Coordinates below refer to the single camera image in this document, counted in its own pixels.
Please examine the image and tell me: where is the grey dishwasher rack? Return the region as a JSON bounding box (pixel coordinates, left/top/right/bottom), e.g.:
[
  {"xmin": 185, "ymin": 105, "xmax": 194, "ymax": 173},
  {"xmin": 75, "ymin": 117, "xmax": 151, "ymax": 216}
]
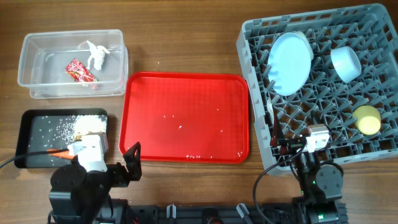
[{"xmin": 236, "ymin": 4, "xmax": 397, "ymax": 176}]

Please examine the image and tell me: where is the light blue bowl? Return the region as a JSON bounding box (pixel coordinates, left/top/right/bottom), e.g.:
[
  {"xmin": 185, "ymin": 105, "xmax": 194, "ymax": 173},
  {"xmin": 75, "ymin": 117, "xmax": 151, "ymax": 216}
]
[{"xmin": 330, "ymin": 46, "xmax": 362, "ymax": 83}]

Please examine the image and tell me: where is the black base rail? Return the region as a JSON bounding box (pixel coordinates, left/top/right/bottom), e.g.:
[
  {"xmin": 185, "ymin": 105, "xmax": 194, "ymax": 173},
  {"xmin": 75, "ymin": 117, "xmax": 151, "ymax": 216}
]
[{"xmin": 102, "ymin": 203, "xmax": 348, "ymax": 224}]

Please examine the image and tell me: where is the clear plastic bin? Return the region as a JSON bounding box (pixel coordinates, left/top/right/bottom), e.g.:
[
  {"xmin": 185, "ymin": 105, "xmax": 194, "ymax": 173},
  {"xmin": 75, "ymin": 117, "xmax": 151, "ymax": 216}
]
[{"xmin": 17, "ymin": 29, "xmax": 129, "ymax": 99}]

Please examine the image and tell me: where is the yellow plastic cup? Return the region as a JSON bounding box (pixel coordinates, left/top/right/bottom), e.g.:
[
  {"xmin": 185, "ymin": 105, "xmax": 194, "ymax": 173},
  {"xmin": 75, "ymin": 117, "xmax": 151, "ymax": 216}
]
[{"xmin": 353, "ymin": 105, "xmax": 381, "ymax": 135}]

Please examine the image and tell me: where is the white tissue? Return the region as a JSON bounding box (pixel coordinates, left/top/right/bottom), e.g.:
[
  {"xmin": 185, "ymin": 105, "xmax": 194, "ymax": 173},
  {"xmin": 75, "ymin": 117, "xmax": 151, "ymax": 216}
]
[{"xmin": 86, "ymin": 40, "xmax": 110, "ymax": 70}]

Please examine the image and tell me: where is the black tray bin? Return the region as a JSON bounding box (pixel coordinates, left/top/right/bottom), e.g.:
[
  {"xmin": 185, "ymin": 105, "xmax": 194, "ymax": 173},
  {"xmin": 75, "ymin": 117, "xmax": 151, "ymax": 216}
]
[{"xmin": 14, "ymin": 108, "xmax": 108, "ymax": 169}]

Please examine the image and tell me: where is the spilled white rice pile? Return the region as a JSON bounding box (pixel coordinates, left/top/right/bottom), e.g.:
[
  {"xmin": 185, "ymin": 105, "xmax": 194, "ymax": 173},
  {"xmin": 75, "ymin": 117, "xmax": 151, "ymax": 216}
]
[{"xmin": 40, "ymin": 114, "xmax": 108, "ymax": 147}]

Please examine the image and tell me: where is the orange carrot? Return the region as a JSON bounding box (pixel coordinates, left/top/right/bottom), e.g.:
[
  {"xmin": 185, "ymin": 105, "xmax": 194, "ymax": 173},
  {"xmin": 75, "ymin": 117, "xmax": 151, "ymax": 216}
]
[{"xmin": 47, "ymin": 149, "xmax": 75, "ymax": 160}]

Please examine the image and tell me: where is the red snack wrapper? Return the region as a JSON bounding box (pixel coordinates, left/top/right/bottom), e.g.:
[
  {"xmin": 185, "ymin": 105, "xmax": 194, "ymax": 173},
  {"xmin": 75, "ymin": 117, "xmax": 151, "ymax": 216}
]
[{"xmin": 65, "ymin": 58, "xmax": 98, "ymax": 90}]

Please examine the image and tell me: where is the red plastic tray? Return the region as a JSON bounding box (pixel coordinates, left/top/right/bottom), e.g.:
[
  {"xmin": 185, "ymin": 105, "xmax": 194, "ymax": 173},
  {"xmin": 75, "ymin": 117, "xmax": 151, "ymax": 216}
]
[{"xmin": 119, "ymin": 72, "xmax": 250, "ymax": 164}]

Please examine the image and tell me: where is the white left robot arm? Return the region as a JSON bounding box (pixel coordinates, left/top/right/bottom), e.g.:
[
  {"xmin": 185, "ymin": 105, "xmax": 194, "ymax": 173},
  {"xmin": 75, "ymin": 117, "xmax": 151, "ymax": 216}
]
[{"xmin": 47, "ymin": 142, "xmax": 142, "ymax": 223}]

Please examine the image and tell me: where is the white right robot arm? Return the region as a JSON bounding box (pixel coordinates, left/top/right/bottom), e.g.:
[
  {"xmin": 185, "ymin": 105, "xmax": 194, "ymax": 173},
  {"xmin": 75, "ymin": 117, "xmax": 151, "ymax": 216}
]
[{"xmin": 271, "ymin": 117, "xmax": 345, "ymax": 223}]

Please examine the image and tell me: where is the mint green bowl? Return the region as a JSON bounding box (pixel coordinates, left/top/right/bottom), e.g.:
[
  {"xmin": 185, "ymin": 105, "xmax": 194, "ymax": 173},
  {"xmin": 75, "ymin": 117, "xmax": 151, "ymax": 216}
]
[{"xmin": 295, "ymin": 31, "xmax": 314, "ymax": 60}]

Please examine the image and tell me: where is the white plastic spoon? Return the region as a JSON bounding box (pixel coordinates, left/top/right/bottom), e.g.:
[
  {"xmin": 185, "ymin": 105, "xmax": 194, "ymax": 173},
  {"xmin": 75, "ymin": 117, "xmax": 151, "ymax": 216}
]
[{"xmin": 267, "ymin": 98, "xmax": 275, "ymax": 126}]

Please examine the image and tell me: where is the light blue plate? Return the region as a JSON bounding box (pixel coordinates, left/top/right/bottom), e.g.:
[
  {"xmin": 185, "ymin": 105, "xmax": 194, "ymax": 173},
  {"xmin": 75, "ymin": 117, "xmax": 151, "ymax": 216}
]
[{"xmin": 267, "ymin": 32, "xmax": 312, "ymax": 96}]

